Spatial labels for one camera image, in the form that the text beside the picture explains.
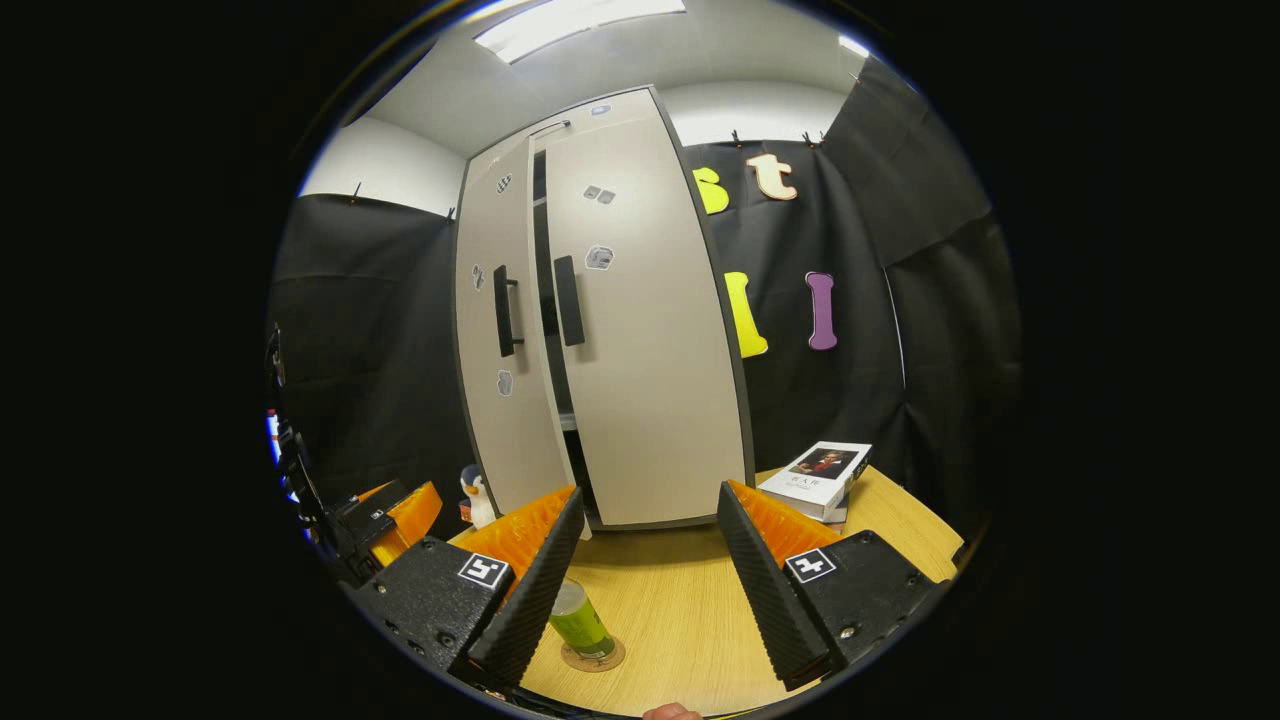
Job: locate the large ceiling light panel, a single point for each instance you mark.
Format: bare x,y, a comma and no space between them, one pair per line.
570,22

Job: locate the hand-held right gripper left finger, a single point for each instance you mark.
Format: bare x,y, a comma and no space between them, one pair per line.
535,590

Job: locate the round wooden coaster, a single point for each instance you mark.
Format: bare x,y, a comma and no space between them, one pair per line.
615,656

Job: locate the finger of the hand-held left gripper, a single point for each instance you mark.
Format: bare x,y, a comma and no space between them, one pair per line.
418,512

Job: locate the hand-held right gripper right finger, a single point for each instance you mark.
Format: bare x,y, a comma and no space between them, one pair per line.
765,590

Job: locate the small ceiling light panel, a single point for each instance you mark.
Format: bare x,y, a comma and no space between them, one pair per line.
853,46

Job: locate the computer screen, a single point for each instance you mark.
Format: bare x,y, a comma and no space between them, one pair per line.
272,435

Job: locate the grey cabinet door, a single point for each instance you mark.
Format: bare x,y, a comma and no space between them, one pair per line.
520,440
650,380

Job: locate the black backdrop cloth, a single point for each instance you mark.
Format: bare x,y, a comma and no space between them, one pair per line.
380,330

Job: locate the grey cabinet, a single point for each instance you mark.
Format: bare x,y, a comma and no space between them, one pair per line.
542,230

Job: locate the white book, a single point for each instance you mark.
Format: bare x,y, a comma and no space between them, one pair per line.
815,480

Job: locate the green label plastic bottle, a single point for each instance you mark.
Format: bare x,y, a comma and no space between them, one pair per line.
580,625

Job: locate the penguin toy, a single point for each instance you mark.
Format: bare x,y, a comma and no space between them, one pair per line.
478,500

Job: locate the grey cabinet drawer front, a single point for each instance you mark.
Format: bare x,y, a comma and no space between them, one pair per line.
635,110

